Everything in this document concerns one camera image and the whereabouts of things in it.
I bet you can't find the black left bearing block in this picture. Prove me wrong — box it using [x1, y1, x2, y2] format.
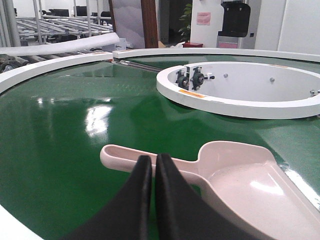
[175, 70, 190, 90]

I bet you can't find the pink wall notice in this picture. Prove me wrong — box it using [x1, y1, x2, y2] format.
[196, 12, 211, 26]

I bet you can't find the white inner conveyor ring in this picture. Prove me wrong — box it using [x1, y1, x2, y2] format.
[156, 61, 320, 120]

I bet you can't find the red box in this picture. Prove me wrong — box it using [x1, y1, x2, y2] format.
[182, 42, 203, 48]

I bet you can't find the pink plastic dustpan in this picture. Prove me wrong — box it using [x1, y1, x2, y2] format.
[99, 140, 320, 240]

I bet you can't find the white outer conveyor rail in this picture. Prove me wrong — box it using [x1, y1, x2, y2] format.
[0, 47, 320, 93]

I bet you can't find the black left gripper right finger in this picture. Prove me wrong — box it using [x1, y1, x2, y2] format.
[155, 153, 253, 240]

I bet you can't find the black bearing block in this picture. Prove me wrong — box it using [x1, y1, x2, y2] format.
[175, 70, 190, 90]
[191, 66, 216, 91]

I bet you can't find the green potted plant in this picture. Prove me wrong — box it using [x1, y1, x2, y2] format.
[178, 3, 193, 42]

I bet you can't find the black right bearing block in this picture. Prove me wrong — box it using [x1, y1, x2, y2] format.
[191, 66, 216, 91]

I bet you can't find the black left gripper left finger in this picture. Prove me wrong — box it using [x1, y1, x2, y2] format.
[62, 155, 152, 240]

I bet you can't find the metal roller conveyor rack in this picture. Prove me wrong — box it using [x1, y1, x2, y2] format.
[15, 16, 113, 40]

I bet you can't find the brown wooden door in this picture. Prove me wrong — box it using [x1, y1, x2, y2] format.
[140, 0, 159, 49]

